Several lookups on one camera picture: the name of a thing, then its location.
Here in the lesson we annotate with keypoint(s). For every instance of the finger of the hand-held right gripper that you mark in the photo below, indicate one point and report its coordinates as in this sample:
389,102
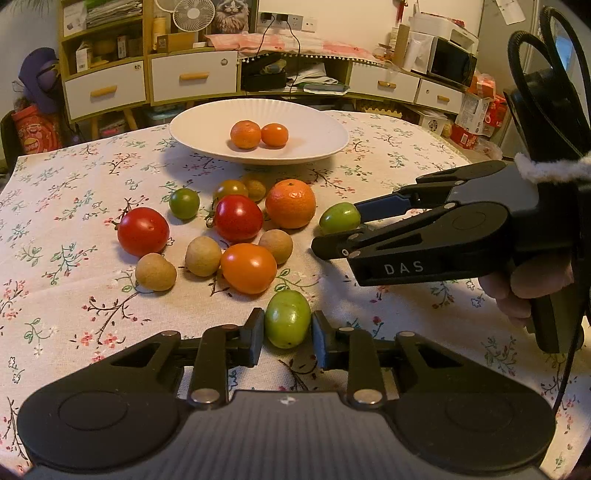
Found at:
337,247
383,206

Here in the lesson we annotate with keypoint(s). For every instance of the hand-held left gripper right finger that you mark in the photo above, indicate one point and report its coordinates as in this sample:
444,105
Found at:
321,339

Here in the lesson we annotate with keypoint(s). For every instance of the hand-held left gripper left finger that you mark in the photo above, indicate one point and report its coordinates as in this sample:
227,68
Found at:
253,339

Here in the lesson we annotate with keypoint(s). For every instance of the light green oval tomato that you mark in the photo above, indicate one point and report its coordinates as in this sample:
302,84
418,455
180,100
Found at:
287,318
340,218

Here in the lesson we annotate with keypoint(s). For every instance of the brown longan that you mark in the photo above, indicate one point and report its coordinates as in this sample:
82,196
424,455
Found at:
277,245
155,272
256,188
203,256

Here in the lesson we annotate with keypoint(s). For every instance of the large orange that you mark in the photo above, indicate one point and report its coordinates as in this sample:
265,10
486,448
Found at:
290,204

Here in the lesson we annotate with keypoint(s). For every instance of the orange tomato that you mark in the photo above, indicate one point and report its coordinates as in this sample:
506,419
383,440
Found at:
248,268

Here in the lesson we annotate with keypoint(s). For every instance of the red tomato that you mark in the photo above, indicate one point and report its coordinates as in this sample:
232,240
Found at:
238,218
143,231

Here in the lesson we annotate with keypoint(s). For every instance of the white ribbed plate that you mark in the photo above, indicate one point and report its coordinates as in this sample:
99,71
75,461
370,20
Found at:
207,134

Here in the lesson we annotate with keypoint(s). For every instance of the person's right forearm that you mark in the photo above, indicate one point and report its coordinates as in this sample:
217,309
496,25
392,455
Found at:
554,168

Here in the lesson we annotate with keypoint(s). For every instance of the person's right hand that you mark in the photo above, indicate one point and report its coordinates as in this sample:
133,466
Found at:
531,281

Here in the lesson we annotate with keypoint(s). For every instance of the white paper bowl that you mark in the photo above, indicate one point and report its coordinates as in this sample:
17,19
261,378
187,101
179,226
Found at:
431,122

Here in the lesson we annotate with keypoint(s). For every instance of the red box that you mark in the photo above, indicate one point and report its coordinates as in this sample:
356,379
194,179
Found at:
464,136

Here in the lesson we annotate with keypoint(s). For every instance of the red package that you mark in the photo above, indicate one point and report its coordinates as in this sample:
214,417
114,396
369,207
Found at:
497,110

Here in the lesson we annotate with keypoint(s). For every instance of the brownish green tomato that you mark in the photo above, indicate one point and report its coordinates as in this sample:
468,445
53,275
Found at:
230,188

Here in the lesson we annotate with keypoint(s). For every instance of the white printed carton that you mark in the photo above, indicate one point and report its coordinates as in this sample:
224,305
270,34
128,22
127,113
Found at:
472,110

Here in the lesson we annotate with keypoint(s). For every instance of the small mandarin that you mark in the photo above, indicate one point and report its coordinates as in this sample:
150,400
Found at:
245,134
275,134

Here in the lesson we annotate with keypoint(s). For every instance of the pile of documents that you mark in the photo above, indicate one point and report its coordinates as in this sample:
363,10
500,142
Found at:
318,76

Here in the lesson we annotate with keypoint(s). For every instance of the round dark green tomato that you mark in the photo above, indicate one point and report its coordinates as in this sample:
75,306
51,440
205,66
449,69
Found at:
184,203

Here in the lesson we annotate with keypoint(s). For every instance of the black microwave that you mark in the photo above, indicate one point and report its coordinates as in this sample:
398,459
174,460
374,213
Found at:
452,62

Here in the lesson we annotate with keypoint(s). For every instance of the pink patterned cloth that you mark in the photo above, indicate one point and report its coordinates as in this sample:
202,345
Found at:
323,46

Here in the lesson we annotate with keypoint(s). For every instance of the white paper note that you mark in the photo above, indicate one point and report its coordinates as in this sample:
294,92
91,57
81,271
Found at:
510,10

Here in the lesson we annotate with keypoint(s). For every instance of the floral tablecloth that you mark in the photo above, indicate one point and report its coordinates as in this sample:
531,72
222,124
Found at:
69,207

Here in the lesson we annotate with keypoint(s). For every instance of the cat picture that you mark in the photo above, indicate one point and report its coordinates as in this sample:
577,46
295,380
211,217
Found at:
235,14

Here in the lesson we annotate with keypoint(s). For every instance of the white desk fan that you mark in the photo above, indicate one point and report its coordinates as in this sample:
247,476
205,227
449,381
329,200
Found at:
195,14

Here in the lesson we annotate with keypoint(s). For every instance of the wooden storage cabinet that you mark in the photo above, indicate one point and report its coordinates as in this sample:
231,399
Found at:
147,32

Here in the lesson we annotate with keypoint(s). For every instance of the orange snack bucket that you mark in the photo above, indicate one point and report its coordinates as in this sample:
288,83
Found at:
37,134

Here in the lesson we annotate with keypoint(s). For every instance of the small white box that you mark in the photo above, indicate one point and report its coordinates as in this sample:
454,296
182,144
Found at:
83,55

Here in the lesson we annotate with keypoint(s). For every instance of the stack of papers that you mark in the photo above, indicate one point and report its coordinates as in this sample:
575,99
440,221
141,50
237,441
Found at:
115,11

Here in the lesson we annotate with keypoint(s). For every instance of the cardboard box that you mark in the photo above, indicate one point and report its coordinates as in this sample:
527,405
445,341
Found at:
74,18

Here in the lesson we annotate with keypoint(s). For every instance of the white wall socket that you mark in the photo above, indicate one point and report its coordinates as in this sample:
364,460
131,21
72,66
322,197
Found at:
279,21

